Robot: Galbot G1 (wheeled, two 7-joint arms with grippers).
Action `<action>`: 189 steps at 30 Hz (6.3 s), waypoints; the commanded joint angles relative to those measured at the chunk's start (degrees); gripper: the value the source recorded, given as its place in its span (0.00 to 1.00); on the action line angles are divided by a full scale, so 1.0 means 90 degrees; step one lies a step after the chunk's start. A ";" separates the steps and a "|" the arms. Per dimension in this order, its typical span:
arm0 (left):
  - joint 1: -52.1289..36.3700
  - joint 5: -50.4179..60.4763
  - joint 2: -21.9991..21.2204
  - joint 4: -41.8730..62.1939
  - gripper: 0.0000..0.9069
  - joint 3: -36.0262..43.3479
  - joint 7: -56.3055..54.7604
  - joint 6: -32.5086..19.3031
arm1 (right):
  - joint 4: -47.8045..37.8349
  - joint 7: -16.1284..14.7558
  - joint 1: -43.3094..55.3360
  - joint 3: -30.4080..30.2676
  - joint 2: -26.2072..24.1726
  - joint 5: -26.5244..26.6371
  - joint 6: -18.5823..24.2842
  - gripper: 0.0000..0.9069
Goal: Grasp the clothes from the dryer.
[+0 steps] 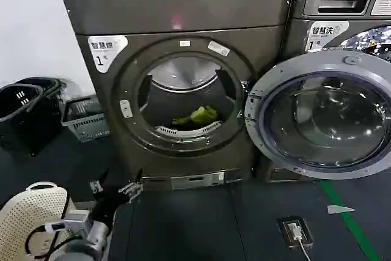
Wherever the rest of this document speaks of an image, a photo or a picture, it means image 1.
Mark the white perforated lint filter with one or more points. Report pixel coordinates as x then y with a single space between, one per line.
186 130

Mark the floor socket box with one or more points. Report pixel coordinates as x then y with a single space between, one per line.
294 233

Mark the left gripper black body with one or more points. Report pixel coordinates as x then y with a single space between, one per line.
108 203

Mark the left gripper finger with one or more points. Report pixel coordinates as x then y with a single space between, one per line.
132 190
95 186

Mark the grey dryer with round opening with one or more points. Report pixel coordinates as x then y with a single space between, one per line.
189 68

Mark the round glass dryer door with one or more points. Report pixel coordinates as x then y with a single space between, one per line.
323 114

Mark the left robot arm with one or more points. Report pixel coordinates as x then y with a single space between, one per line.
91 242

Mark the black plastic basket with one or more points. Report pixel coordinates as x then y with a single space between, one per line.
21 114
53 99

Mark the grey washing machine with drawer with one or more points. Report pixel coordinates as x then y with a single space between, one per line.
323 4

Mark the green cloth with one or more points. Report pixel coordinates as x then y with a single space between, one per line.
201 115

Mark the white arrow floor sticker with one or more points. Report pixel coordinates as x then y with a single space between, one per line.
339 209

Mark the grey slotted plastic basket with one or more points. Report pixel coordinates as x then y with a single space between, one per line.
85 120

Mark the cream perforated laundry basket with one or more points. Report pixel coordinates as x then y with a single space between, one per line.
27 209

